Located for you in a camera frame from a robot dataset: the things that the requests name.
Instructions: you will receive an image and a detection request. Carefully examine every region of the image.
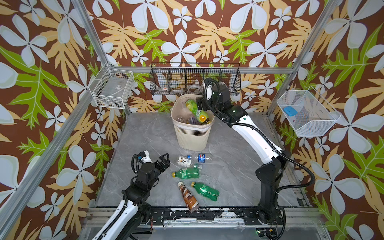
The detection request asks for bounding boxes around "white wire basket right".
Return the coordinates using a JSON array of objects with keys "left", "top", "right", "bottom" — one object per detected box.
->
[{"left": 277, "top": 87, "right": 341, "bottom": 138}]

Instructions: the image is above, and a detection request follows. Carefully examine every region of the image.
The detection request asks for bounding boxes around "white wire basket left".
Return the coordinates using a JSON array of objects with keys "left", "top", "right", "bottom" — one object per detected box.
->
[{"left": 89, "top": 64, "right": 135, "bottom": 110}]

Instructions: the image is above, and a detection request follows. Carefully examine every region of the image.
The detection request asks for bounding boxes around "pepsi bottle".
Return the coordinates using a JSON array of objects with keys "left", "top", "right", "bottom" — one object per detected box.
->
[{"left": 187, "top": 153, "right": 213, "bottom": 163}]

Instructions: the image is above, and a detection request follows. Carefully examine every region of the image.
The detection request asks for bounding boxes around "white label small bottle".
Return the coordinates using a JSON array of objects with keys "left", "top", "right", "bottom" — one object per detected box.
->
[{"left": 177, "top": 156, "right": 202, "bottom": 171}]

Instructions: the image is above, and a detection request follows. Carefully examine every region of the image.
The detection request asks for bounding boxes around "blue object in basket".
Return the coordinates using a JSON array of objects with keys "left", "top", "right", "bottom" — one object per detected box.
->
[{"left": 283, "top": 106, "right": 298, "bottom": 117}]

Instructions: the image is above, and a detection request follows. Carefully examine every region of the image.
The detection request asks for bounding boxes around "beige plastic waste bin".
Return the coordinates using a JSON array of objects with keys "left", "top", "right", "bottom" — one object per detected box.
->
[{"left": 171, "top": 94, "right": 215, "bottom": 152}]

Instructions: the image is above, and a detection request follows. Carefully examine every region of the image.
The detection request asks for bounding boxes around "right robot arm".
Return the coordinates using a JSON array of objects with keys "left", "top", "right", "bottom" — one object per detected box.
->
[{"left": 197, "top": 78, "right": 315, "bottom": 225}]

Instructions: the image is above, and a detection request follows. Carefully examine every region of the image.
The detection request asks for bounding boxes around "white wire basket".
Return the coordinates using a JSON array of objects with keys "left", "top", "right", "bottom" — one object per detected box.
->
[
  {"left": 277, "top": 87, "right": 341, "bottom": 138},
  {"left": 89, "top": 64, "right": 135, "bottom": 110}
]

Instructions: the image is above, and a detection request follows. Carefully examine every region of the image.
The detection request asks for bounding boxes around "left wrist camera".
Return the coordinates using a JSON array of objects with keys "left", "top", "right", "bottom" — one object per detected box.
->
[{"left": 137, "top": 151, "right": 153, "bottom": 164}]

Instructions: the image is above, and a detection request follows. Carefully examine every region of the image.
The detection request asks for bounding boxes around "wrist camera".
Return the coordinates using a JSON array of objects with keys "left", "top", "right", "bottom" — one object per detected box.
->
[
  {"left": 205, "top": 84, "right": 213, "bottom": 100},
  {"left": 137, "top": 151, "right": 153, "bottom": 164}
]

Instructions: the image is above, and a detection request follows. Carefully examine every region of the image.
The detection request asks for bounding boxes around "black wire wall basket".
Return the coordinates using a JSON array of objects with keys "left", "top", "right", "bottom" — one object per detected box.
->
[{"left": 149, "top": 62, "right": 241, "bottom": 96}]

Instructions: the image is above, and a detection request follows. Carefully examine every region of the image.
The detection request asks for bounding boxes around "lime green label bottle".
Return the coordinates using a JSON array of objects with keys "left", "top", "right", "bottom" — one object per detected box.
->
[{"left": 186, "top": 99, "right": 210, "bottom": 124}]

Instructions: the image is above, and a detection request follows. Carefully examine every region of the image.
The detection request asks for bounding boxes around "brown tea bottle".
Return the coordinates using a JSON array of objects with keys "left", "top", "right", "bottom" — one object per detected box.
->
[{"left": 178, "top": 182, "right": 199, "bottom": 212}]

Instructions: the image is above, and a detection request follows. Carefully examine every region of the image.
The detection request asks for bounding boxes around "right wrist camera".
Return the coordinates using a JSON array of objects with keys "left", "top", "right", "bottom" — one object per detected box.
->
[{"left": 205, "top": 84, "right": 213, "bottom": 100}]

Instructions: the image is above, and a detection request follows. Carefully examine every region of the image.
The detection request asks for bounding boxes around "green soda bottle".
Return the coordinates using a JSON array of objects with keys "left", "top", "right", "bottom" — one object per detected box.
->
[
  {"left": 172, "top": 168, "right": 200, "bottom": 180},
  {"left": 191, "top": 182, "right": 220, "bottom": 202}
]

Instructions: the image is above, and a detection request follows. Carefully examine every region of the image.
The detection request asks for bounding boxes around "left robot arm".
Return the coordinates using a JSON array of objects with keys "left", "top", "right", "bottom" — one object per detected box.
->
[{"left": 93, "top": 151, "right": 171, "bottom": 240}]

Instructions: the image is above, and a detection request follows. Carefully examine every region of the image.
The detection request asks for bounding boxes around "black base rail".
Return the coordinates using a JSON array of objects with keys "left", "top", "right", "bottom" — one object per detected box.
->
[{"left": 119, "top": 205, "right": 289, "bottom": 229}]

